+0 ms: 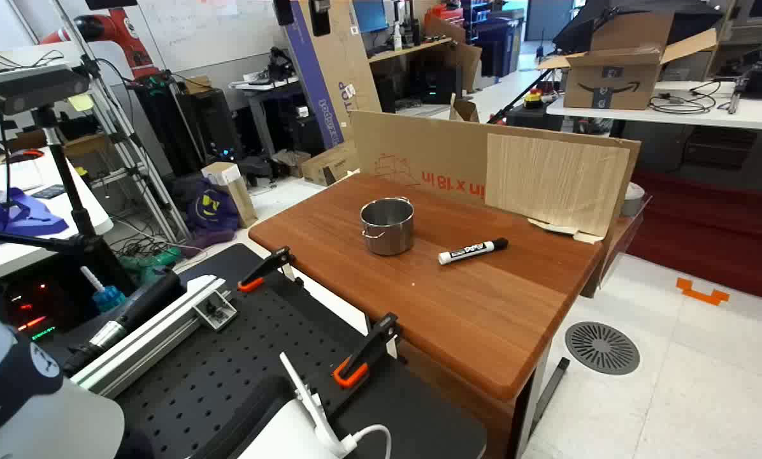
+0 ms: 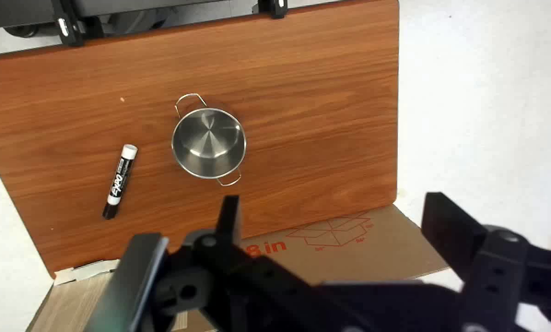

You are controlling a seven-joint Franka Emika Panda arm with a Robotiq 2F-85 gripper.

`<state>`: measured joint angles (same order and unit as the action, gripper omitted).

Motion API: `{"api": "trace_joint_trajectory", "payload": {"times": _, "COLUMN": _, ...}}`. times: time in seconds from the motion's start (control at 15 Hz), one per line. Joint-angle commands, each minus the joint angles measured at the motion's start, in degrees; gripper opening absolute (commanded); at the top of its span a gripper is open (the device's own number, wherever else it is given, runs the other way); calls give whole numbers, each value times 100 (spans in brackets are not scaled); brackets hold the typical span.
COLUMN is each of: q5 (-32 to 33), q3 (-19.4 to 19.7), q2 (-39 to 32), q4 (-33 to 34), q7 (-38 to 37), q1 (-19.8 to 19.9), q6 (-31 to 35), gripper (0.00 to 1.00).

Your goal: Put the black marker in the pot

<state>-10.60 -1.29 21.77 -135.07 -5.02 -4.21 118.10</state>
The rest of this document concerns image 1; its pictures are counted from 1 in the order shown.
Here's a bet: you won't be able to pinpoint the coiled cables on table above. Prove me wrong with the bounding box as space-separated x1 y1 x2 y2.
648 80 745 117

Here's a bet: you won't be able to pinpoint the black orange clamp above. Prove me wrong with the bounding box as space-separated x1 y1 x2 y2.
329 311 403 392
234 244 298 298

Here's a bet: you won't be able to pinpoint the purple bag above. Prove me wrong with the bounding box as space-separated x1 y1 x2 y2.
170 173 243 251

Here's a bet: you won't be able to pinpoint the red carpet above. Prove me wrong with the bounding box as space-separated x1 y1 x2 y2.
628 170 762 306

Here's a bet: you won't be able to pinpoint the large brown cardboard sheet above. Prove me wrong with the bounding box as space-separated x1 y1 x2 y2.
346 109 644 214

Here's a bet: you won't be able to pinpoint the small brown cardboard box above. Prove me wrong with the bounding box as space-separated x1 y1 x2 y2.
199 162 261 229

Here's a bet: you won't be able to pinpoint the round grey floor drain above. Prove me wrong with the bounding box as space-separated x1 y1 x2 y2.
563 318 642 377

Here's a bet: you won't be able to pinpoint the black control box with lights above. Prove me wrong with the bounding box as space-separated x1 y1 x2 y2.
0 252 133 355

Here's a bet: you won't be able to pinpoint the pale corrugated cardboard panel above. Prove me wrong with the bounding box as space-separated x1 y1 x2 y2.
482 127 634 248

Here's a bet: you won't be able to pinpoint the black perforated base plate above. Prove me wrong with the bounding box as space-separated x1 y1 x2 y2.
109 243 490 459

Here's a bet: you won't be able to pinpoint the tall cardboard box blue stripe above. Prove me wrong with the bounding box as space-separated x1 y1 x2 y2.
286 0 384 153

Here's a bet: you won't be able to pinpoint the black dry erase marker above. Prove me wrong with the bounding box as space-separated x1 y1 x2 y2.
436 236 513 267

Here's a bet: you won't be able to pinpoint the open brown shipping box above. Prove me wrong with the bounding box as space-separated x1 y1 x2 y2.
538 10 721 113

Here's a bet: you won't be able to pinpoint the aluminium extrusion rail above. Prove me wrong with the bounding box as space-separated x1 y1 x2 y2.
69 274 240 400

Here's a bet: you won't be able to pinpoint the black tripod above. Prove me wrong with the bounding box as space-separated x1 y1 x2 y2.
0 105 141 295

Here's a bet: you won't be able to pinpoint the purple cloth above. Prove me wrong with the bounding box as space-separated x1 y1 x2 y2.
0 173 71 251

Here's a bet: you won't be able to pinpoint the white side table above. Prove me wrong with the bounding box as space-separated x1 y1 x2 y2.
0 148 118 292

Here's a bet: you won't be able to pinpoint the white work table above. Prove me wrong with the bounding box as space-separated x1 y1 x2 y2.
545 76 762 136

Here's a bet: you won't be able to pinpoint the metal ladder frame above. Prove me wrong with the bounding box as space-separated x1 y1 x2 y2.
52 0 193 248

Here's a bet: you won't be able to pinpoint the grey metal pot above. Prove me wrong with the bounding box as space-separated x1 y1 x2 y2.
356 195 419 260

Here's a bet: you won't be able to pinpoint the white cable with plug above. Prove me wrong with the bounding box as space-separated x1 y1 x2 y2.
275 349 394 459

